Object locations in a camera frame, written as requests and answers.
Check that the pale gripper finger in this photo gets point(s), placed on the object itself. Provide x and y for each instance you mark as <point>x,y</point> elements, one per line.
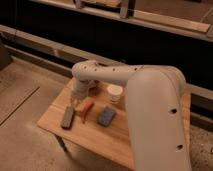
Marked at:
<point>83,105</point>

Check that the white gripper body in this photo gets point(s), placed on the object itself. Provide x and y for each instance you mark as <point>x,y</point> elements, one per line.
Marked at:
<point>79,89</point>

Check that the dark whiteboard eraser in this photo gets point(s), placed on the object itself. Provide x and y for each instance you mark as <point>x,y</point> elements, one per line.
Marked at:
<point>67,117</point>

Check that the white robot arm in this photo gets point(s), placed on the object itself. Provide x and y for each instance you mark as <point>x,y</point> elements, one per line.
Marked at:
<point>153,106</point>

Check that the wooden table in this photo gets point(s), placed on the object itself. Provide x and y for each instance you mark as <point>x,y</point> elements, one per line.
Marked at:
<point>112,142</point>

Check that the blue sponge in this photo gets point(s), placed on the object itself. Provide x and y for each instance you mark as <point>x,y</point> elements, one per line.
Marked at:
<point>106,116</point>

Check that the white cup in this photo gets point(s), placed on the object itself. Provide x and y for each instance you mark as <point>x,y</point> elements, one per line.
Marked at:
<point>114,92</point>

